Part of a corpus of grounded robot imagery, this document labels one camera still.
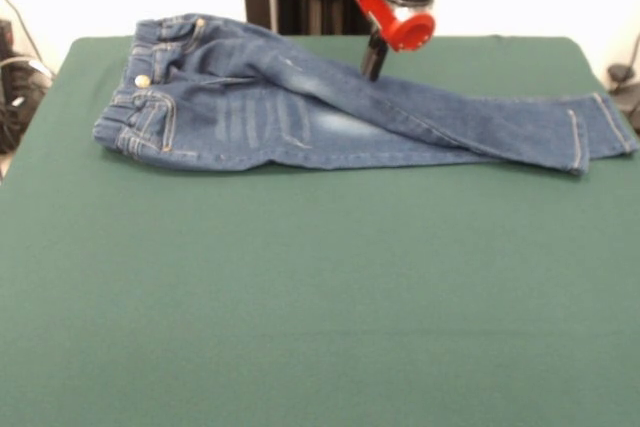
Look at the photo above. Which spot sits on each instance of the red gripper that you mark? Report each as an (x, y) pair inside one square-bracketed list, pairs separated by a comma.
[(400, 27)]

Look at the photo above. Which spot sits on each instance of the blue denim jeans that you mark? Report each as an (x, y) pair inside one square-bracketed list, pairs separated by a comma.
[(375, 132)]

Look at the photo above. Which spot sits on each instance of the black stand base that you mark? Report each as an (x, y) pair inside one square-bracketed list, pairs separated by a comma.
[(622, 78), (20, 107)]

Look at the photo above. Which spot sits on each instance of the dark green table cloth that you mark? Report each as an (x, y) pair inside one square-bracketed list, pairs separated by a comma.
[(200, 297)]

